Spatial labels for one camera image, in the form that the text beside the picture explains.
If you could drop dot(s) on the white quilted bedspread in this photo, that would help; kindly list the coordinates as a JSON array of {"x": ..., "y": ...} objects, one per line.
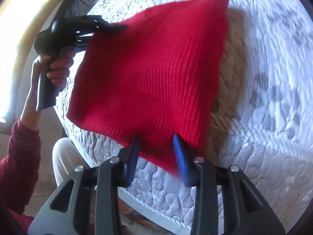
[{"x": 271, "y": 135}]

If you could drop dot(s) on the person's left hand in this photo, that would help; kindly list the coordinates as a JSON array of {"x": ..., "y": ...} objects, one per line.
[{"x": 58, "y": 74}]

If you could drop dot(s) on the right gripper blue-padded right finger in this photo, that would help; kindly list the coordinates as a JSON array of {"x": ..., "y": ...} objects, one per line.
[{"x": 185, "y": 156}]

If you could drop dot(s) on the person's leg in white trousers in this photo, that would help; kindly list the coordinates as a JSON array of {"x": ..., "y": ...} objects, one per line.
[{"x": 65, "y": 157}]

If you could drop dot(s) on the window with wooden frame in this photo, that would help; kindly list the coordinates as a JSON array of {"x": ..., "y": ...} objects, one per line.
[{"x": 21, "y": 21}]

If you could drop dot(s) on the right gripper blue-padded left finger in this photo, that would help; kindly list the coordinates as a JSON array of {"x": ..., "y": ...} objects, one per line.
[{"x": 129, "y": 157}]

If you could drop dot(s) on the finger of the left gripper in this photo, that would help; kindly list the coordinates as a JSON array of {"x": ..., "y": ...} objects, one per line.
[{"x": 109, "y": 28}]

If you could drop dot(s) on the beige knitted garment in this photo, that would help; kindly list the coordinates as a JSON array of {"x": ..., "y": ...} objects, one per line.
[{"x": 231, "y": 84}]

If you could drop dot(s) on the left forearm in red sleeve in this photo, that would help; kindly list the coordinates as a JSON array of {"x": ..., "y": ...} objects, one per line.
[{"x": 20, "y": 168}]

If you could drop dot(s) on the red knitted sweater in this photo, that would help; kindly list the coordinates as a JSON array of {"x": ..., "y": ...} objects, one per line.
[{"x": 156, "y": 79}]

